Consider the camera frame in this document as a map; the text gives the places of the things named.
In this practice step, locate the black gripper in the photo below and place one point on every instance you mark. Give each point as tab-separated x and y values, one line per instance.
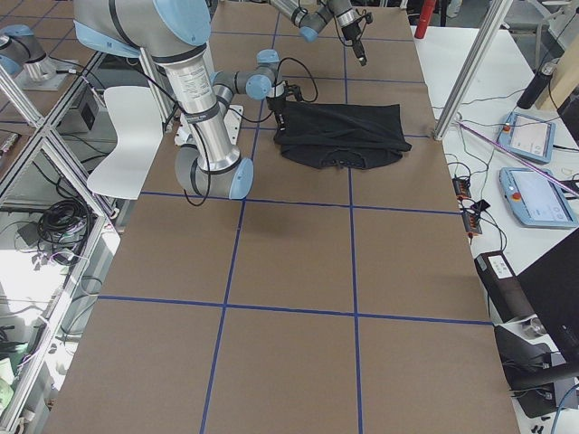
350	33
275	107

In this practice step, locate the black printed t-shirt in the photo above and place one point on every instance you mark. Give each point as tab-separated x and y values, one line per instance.
351	136

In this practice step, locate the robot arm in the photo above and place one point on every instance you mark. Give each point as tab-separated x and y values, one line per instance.
175	34
350	22

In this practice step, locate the red cylinder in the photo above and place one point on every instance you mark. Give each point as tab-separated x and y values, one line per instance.
425	17

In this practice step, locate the white chair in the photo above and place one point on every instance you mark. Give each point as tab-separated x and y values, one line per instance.
138	125

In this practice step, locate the black bottle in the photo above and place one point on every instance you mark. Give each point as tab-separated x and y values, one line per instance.
537	85

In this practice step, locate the far blue teach pendant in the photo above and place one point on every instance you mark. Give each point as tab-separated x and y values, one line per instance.
528	137

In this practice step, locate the blue teach pendant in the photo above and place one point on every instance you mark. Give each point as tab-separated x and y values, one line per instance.
528	137
534	201

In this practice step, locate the near blue teach pendant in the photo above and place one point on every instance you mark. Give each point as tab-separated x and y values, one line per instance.
534	201

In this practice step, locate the black box with label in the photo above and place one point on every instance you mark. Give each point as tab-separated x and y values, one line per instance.
502	285

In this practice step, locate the black monitor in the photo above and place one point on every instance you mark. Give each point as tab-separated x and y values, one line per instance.
551	287

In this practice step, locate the aluminium frame post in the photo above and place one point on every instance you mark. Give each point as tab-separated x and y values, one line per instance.
483	40

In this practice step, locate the aluminium frame shelf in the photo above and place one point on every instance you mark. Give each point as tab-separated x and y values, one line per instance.
57	238

